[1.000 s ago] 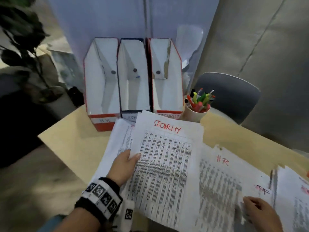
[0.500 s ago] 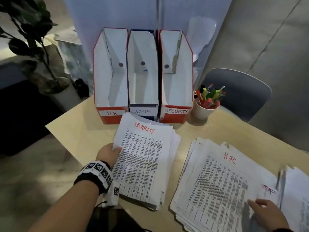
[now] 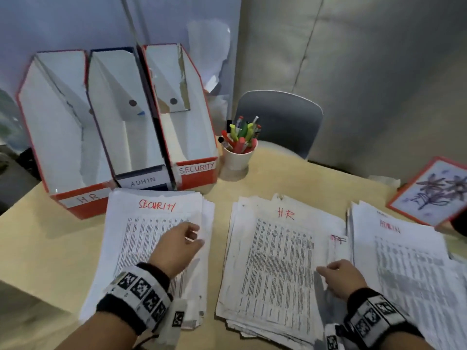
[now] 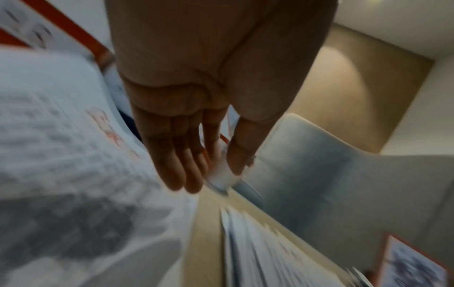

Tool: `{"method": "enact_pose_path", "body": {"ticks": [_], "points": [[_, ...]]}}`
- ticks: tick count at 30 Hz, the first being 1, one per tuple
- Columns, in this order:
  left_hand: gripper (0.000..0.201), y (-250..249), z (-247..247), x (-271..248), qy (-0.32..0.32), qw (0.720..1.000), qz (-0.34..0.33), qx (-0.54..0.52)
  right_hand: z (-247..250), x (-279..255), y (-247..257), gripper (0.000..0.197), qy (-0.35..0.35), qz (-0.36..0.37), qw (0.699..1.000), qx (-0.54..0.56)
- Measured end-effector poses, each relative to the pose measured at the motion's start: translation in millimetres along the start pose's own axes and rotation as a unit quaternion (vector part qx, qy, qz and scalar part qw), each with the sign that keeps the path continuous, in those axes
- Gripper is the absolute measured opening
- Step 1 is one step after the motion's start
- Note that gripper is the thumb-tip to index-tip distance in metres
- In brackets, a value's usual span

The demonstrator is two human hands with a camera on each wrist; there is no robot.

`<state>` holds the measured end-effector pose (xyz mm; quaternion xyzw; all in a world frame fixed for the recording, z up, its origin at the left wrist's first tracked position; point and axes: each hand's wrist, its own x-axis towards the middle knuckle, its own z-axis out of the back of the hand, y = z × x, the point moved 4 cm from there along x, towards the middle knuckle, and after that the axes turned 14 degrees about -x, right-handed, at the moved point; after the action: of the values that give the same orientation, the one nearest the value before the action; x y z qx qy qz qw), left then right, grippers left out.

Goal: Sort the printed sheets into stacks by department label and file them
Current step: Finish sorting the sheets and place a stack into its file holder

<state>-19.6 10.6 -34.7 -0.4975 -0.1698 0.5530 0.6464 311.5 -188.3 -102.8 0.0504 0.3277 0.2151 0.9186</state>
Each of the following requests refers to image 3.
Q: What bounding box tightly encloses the person's right hand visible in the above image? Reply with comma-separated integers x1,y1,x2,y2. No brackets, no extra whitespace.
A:
315,259,368,301

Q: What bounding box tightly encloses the person's left hand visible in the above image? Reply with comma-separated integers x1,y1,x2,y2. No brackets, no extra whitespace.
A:
147,221,206,280

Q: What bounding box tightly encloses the security paper pile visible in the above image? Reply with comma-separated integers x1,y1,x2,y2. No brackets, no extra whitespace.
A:
78,188,216,331

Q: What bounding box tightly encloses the admin paper pile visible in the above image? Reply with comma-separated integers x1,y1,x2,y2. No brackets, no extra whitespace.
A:
346,201,467,350

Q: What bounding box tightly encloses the unsorted paper pile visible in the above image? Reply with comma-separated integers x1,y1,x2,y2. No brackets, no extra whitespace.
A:
215,193,353,350

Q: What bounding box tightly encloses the black admin file box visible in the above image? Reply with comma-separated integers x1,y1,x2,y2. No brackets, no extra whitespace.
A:
87,47,176,190

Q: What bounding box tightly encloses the person's left forearm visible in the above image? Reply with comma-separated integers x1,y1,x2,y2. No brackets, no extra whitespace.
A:
54,311,139,350

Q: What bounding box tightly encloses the black right wristband with markers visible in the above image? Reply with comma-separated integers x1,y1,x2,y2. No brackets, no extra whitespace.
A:
342,287,424,349

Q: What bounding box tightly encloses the black wristband with markers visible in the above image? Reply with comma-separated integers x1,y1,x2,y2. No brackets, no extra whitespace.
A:
96,262,174,336
342,287,424,349

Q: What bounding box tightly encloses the black left wristband with markers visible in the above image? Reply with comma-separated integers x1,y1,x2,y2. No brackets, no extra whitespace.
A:
96,262,174,336

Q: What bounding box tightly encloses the small white container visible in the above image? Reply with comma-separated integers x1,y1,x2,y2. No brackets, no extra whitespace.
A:
368,175,402,186

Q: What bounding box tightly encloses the white pen cup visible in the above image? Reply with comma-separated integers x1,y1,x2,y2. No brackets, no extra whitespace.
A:
221,143,254,171

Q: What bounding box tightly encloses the orange framed flower drawing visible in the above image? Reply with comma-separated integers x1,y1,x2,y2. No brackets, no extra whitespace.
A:
386,156,467,227

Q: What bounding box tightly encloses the bunch of coloured markers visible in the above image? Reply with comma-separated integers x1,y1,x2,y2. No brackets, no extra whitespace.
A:
218,115,262,154

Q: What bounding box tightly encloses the black bag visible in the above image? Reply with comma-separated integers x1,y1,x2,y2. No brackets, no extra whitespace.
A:
16,147,43,181

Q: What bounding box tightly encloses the grey chair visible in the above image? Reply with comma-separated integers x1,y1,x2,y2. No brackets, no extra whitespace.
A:
233,90,324,160

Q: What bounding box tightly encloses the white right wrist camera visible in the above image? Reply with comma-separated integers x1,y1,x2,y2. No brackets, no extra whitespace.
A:
323,323,345,350

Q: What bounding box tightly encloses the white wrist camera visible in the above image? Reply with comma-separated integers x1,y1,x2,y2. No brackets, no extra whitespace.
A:
157,298,187,345
323,323,345,350

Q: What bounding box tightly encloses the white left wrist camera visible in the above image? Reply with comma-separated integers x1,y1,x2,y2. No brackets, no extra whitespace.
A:
157,298,187,345

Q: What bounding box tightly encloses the black left camera cable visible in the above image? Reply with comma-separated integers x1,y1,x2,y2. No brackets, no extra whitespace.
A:
135,335,160,349

